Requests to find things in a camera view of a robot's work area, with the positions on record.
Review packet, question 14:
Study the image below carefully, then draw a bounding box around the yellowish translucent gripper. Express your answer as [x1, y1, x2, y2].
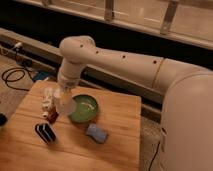
[53, 88, 72, 106]

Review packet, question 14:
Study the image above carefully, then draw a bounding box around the white ceramic cup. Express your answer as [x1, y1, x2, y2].
[54, 89, 77, 115]

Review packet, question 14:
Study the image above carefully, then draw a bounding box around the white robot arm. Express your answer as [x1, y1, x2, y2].
[58, 36, 213, 171]

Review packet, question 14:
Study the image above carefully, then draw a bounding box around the black white striped eraser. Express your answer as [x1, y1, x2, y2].
[35, 123, 56, 143]

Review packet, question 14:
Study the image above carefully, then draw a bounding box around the white tube bottle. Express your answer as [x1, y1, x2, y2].
[42, 87, 53, 111]

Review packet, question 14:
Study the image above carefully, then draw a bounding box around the green bowl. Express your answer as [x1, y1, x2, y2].
[69, 94, 99, 123]

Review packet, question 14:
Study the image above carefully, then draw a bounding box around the blue object on floor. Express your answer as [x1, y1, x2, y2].
[32, 71, 49, 82]

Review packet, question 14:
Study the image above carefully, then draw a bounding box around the blue sponge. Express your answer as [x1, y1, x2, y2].
[86, 124, 108, 144]

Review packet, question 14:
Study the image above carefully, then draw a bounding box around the black object at left edge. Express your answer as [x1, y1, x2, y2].
[0, 113, 8, 127]

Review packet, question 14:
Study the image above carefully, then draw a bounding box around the black coiled floor cable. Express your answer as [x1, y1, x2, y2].
[1, 59, 35, 92]

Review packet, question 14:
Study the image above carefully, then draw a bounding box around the grey metal floor rail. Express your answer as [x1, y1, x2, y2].
[0, 28, 164, 103]

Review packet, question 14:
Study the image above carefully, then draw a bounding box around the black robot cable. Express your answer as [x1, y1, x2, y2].
[147, 141, 162, 171]

